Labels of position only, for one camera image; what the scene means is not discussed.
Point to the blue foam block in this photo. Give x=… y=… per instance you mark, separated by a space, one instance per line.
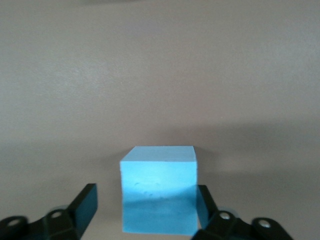
x=158 y=190

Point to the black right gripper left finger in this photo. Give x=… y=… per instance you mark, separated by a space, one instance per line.
x=80 y=215

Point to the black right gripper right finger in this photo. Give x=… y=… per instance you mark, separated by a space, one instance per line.
x=220 y=227

